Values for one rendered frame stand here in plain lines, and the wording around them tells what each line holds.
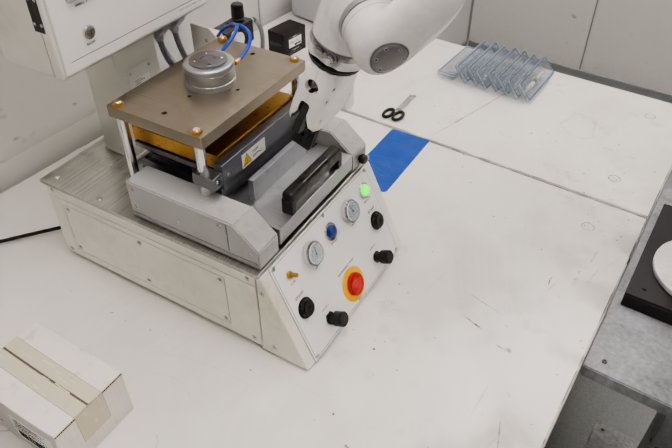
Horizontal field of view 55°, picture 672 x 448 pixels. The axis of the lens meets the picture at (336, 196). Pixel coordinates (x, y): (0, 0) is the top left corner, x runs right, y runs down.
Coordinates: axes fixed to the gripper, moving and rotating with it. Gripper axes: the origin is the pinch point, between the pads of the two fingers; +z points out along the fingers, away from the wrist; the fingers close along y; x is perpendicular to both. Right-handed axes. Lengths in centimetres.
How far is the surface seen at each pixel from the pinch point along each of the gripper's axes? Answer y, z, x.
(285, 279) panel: -13.6, 14.7, -9.6
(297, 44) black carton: 68, 40, 34
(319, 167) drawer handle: 0.2, 4.7, -3.9
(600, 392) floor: 62, 81, -90
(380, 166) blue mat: 36.8, 31.5, -6.6
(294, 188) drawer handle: -6.3, 4.6, -3.4
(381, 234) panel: 11.2, 21.6, -16.6
